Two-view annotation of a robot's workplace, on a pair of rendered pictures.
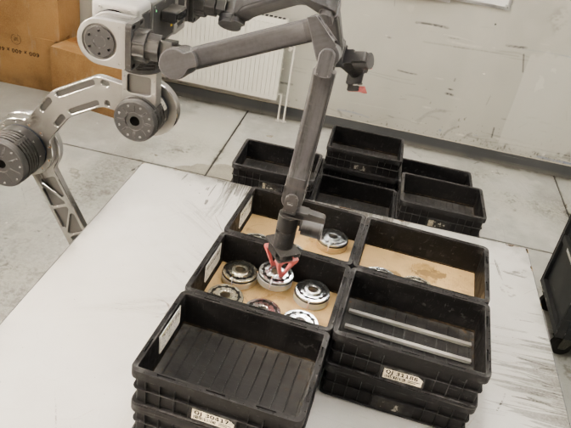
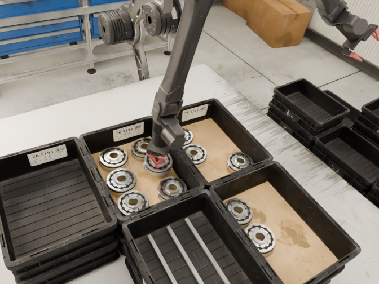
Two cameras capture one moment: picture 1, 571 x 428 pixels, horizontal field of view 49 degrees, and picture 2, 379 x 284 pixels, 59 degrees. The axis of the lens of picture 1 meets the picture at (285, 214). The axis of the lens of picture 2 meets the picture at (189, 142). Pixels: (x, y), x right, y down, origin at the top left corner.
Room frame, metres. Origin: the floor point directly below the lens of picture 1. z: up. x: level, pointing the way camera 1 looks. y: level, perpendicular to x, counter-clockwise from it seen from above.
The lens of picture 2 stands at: (0.93, -0.63, 1.78)
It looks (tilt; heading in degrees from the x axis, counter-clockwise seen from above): 44 degrees down; 43
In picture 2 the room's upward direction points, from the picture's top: 9 degrees clockwise
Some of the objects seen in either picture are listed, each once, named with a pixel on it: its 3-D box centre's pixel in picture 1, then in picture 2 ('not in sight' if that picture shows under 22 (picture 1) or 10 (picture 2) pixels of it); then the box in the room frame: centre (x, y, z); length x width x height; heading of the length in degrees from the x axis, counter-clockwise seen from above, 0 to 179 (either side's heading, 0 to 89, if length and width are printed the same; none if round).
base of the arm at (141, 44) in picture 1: (146, 46); not in sight; (1.55, 0.42, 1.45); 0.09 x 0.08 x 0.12; 174
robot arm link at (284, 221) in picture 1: (290, 222); (162, 125); (1.44, -0.02, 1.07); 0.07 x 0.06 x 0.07; 84
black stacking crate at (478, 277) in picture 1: (418, 272); (276, 227); (1.59, -0.44, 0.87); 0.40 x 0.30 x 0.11; 80
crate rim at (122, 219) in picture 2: (271, 279); (139, 162); (1.36, 0.01, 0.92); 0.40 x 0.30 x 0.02; 80
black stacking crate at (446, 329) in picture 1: (409, 335); (197, 269); (1.29, -0.39, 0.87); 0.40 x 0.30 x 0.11; 80
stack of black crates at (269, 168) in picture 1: (273, 198); (299, 125); (2.72, 0.08, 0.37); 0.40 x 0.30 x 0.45; 84
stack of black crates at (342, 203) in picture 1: (348, 223); (344, 169); (2.68, -0.32, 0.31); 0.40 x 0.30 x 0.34; 84
